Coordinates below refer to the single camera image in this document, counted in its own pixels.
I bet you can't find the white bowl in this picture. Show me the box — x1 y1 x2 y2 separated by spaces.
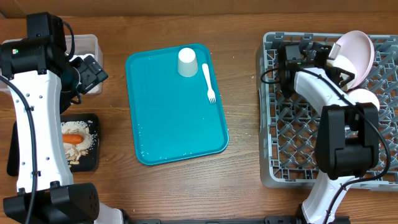
348 88 380 110
326 55 358 91

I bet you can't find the white round plate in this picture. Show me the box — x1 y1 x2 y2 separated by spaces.
331 30 374 90

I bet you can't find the orange carrot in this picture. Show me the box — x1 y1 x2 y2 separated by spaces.
63 134 84 144

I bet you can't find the wooden handled fork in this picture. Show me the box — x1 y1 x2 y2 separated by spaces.
201 63 216 103

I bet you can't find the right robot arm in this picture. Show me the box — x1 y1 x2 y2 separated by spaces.
276 43 386 223

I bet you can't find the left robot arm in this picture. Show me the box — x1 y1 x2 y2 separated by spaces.
1 12 130 223

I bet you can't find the grey dishwasher rack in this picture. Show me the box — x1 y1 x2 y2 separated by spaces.
256 32 397 191

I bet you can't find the clear plastic bin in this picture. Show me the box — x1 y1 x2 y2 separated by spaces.
1 34 103 95

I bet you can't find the peanuts and rice pile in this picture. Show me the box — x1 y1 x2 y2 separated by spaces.
62 121 98 170

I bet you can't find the black tray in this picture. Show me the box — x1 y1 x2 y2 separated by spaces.
6 113 100 177

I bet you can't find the teal serving tray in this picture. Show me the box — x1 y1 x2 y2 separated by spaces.
125 44 229 166

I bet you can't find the white paper cup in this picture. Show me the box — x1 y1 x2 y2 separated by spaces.
177 47 198 77

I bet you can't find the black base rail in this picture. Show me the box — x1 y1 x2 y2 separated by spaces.
125 216 306 224

